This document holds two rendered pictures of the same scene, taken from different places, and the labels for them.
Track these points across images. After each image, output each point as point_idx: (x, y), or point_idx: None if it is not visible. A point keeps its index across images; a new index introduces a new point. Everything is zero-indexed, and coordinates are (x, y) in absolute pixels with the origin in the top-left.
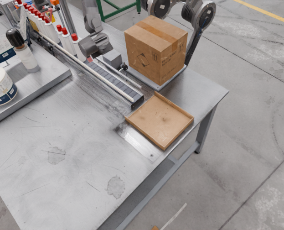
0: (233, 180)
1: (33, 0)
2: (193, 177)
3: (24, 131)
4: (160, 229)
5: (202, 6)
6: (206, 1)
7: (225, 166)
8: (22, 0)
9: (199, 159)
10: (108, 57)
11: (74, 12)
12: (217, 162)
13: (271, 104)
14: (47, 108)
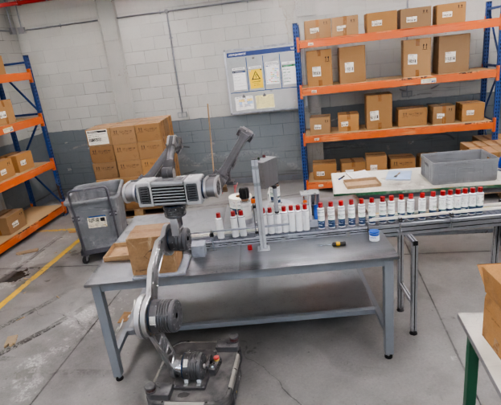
0: (70, 380)
1: (233, 179)
2: None
3: (205, 218)
4: (122, 321)
5: (145, 293)
6: (145, 302)
7: (81, 386)
8: None
9: (112, 374)
10: (197, 241)
11: (318, 258)
12: (92, 384)
13: None
14: (208, 226)
